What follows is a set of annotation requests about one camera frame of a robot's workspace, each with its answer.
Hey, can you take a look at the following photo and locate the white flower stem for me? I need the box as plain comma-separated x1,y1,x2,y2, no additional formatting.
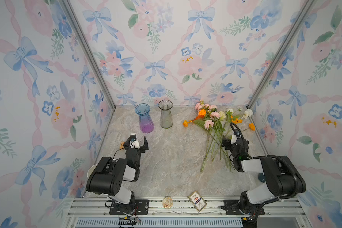
227,108,253,124

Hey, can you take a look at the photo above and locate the aluminium rail frame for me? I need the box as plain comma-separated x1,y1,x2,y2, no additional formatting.
63,196,311,228

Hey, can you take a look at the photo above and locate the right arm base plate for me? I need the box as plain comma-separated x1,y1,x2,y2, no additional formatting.
220,199,258,216

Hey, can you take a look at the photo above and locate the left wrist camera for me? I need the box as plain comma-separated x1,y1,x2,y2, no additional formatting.
129,134,137,147

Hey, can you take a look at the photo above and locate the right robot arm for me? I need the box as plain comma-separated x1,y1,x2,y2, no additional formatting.
221,137,306,215

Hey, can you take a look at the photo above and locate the corner aluminium post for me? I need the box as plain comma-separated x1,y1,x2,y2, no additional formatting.
59,0,116,111
246,0,315,109

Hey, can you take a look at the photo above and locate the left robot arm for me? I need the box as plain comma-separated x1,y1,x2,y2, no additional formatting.
86,134,149,216

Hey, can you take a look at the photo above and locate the framed card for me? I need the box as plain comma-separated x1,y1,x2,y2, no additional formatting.
188,191,207,212

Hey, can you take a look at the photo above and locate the round beige coaster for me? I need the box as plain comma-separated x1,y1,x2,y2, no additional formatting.
162,197,173,209

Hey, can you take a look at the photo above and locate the left corner aluminium post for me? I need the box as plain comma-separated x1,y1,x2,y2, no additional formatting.
59,0,116,111

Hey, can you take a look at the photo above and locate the orange marigold flower stem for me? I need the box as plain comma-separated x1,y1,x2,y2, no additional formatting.
182,109,207,127

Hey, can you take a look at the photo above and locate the blue purple glass vase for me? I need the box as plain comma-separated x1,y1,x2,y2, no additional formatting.
135,103,154,134

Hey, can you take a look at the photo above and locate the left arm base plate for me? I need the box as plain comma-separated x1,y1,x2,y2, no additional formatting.
107,199,149,216

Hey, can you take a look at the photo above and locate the clear grey glass vase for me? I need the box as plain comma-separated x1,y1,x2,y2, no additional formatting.
158,99,173,129

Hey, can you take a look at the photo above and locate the pink rose stem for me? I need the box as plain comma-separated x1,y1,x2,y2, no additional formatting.
194,99,221,173

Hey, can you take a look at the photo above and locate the yellow poppy flower stem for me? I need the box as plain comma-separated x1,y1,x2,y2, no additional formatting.
218,116,248,162

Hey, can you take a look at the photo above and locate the cream white cup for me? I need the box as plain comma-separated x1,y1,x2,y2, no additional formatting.
86,164,97,179

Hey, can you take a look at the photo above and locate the right corner aluminium post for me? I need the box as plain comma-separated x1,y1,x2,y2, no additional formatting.
246,0,315,109

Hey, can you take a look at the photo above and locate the pink carnation stem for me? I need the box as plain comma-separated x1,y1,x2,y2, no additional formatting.
200,109,233,173

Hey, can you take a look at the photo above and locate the black corrugated cable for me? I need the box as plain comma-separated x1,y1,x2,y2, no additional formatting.
230,122,299,200

